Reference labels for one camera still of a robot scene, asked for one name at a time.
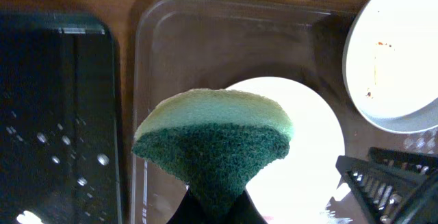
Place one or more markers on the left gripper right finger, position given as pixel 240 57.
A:
pixel 243 211

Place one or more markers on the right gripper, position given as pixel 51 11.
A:
pixel 393 186

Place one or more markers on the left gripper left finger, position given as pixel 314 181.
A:
pixel 189 211

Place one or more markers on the white plate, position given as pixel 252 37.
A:
pixel 298 188

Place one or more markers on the green yellow sponge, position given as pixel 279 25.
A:
pixel 215 141

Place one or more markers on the black plastic tray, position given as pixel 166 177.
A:
pixel 60 148

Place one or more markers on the brown serving tray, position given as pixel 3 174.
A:
pixel 185 44

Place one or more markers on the pale blue plate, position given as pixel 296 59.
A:
pixel 390 64

